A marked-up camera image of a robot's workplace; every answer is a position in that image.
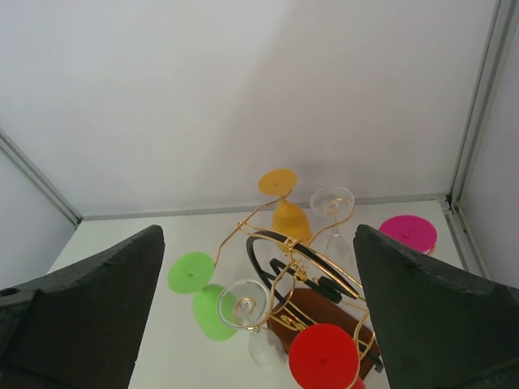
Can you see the red wine glass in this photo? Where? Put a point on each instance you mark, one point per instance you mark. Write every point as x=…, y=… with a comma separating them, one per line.
x=325, y=356

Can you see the green wine glass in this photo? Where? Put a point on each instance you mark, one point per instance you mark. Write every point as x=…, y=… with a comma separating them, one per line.
x=191, y=275

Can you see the yellow wine glass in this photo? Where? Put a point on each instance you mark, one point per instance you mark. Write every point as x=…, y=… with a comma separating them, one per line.
x=288, y=218

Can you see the pink wine glass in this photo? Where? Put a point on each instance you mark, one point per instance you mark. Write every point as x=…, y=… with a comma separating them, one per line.
x=412, y=231

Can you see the clear wine glass front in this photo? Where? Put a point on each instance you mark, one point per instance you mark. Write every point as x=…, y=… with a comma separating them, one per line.
x=246, y=305

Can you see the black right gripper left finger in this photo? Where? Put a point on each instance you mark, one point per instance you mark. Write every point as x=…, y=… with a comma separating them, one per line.
x=82, y=325

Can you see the clear wine glass back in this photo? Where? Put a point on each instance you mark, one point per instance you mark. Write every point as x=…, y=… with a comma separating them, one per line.
x=335, y=203

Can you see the clear wine glass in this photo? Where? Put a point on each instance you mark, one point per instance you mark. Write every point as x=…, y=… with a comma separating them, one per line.
x=335, y=203
x=246, y=305

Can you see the gold wire glass rack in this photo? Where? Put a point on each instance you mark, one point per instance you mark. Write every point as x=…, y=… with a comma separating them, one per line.
x=305, y=264

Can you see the brown wooden rack base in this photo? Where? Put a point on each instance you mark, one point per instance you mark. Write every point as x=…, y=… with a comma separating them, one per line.
x=306, y=307

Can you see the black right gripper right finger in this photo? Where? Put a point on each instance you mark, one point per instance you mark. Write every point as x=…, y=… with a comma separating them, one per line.
x=437, y=326

